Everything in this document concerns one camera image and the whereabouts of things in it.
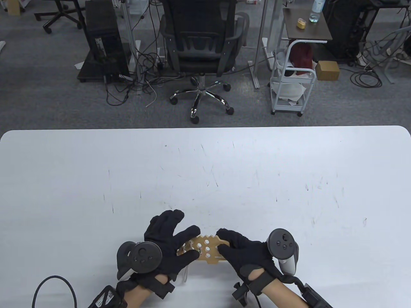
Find black glove sensor module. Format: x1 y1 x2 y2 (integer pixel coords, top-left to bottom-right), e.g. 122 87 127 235
153 278 175 299
232 282 249 305

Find thin white floor cable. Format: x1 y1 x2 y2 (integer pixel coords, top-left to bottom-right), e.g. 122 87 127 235
145 80 158 108

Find person's right hand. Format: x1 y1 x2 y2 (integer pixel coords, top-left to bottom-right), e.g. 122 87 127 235
215 228 299 294

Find grey desk leg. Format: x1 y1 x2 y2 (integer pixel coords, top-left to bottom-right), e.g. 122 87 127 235
369 26 411 84

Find black equipment cabinet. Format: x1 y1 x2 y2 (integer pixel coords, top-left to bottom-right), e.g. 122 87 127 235
322 0 369 62

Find wooden crocodile lacing toy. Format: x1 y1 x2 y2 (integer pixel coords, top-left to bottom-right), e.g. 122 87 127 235
177 234 230 266

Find black mesh office chair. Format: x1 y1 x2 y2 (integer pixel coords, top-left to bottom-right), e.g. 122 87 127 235
160 0 250 124

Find white cloth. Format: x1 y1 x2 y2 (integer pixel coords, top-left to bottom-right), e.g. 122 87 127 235
272 80 306 100

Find black swivel chair base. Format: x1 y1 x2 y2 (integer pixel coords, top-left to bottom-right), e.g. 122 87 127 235
34 0 85 34

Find cream rope with wooden needle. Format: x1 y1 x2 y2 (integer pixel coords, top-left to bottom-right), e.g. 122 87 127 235
180 239 195 285

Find person's left hand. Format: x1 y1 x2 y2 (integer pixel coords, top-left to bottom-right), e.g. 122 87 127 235
133 210 201 289

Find black grey right hand controller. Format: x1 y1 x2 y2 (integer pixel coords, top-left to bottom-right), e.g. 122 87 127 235
267 228 301 275

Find clear plastic box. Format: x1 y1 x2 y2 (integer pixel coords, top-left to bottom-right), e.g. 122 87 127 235
128 0 150 15

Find white rolling cart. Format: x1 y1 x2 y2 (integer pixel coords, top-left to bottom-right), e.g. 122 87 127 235
270 40 318 117

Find aluminium frame post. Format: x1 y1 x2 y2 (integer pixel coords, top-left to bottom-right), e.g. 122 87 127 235
254 0 269 90
119 0 142 95

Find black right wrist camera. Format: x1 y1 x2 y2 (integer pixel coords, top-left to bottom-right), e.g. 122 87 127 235
300 283 334 308

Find dark brown side table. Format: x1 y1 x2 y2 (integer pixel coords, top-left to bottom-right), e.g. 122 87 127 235
283 7 333 44

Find black grey left hand controller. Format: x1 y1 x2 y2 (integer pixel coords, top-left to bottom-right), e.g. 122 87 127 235
116 241 162 281

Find dark red bag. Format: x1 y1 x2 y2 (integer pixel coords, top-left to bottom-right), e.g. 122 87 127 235
289 43 314 77

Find black grey hand controller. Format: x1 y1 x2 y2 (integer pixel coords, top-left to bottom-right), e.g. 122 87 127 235
116 241 162 281
267 228 301 275

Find black right glove sensor module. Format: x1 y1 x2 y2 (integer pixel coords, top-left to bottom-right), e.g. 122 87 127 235
232 282 249 305

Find black left glove sensor module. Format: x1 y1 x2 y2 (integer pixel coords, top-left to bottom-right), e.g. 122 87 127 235
153 278 175 299

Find clear water bottle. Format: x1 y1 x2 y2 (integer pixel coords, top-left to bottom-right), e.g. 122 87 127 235
309 0 325 23

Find black computer tower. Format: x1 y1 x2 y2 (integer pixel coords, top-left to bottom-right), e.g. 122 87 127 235
84 0 130 81

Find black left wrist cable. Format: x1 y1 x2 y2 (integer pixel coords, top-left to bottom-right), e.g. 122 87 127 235
32 275 77 308

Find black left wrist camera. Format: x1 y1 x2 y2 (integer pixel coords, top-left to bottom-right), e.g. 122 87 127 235
87 286 124 308

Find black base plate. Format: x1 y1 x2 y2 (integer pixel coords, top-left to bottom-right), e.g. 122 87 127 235
77 50 132 84

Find brown cardboard box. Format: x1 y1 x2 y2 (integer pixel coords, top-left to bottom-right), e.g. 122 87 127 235
315 60 340 81

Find person's right forearm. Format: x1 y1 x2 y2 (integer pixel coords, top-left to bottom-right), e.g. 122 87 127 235
254 271 310 308

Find tangle of black floor cables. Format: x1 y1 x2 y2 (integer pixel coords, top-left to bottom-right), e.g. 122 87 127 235
103 38 180 106

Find person's left forearm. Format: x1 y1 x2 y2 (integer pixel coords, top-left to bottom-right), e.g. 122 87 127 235
124 274 169 308

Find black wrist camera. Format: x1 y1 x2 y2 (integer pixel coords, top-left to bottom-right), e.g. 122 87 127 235
87 286 124 308
300 283 334 308

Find coil of black cable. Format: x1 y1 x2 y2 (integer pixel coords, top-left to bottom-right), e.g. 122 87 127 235
349 68 383 89

